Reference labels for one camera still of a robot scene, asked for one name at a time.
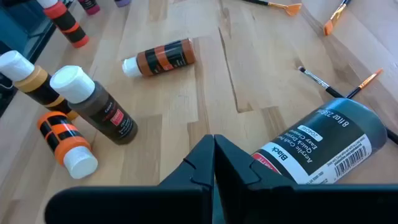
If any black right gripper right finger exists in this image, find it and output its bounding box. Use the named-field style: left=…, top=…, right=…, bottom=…
left=214, top=134, right=398, bottom=224

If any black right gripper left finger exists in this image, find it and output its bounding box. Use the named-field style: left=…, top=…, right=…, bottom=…
left=44, top=134, right=216, bottom=224

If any large black paint bottle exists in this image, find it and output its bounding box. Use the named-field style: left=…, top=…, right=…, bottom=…
left=251, top=98, right=389, bottom=185

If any black brush silver ferrule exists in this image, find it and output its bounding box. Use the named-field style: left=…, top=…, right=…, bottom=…
left=297, top=65, right=398, bottom=146

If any orange bristle brush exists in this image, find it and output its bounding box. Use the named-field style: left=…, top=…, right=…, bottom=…
left=323, top=0, right=353, bottom=36

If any dark brown paint bottle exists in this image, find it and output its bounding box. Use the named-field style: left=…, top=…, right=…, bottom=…
left=49, top=65, right=139, bottom=146

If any bright orange striped paint bottle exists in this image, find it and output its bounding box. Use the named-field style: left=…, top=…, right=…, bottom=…
left=36, top=111, right=99, bottom=180

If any rust brown striped paint bottle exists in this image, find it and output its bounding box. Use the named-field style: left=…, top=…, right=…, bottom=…
left=121, top=37, right=197, bottom=78

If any yellow striped paint bottle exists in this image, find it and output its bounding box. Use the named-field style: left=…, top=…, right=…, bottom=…
left=0, top=50, right=79, bottom=121

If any red-orange striped paint bottle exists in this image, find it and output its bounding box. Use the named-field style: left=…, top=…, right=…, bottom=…
left=36, top=0, right=91, bottom=49

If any magenta paint bottle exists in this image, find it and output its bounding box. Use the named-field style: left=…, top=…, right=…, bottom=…
left=76, top=0, right=101, bottom=16

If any orange fan brush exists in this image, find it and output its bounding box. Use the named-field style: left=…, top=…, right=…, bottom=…
left=241, top=0, right=303, bottom=17

